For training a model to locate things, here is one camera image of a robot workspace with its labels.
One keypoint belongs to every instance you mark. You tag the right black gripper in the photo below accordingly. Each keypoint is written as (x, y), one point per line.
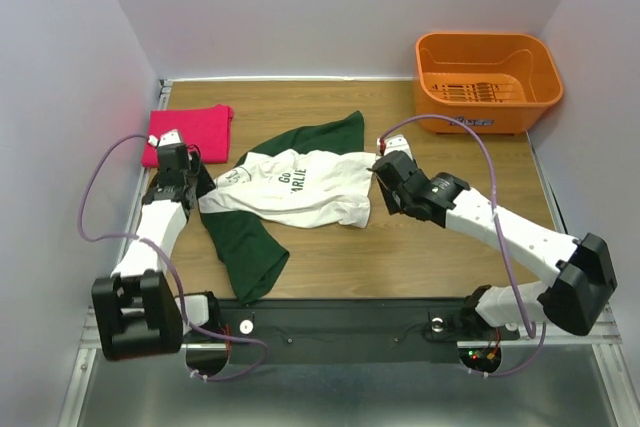
(389, 199)

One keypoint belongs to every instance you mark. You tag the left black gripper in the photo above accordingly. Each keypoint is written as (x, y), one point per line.
(206, 182)

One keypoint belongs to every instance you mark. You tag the white green-sleeved t-shirt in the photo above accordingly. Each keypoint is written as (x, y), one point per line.
(307, 177)

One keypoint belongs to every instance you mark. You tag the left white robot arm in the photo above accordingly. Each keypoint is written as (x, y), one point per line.
(136, 312)

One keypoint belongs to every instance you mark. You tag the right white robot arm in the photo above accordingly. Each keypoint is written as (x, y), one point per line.
(575, 276)

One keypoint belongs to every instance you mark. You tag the folded pink t-shirt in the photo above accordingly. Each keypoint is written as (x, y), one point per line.
(207, 128)

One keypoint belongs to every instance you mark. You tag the orange plastic basket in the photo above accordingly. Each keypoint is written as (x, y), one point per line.
(495, 83)

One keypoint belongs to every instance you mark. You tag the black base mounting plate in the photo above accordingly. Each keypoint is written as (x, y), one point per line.
(350, 331)

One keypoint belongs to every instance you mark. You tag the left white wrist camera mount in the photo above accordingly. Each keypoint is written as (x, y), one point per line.
(171, 137)

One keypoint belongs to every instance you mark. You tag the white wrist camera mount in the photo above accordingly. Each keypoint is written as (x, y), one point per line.
(171, 137)
(393, 144)

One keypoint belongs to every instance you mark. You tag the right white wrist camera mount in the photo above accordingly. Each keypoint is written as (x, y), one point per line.
(393, 144)

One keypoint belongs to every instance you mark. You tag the aluminium table frame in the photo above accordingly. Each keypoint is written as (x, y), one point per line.
(572, 382)

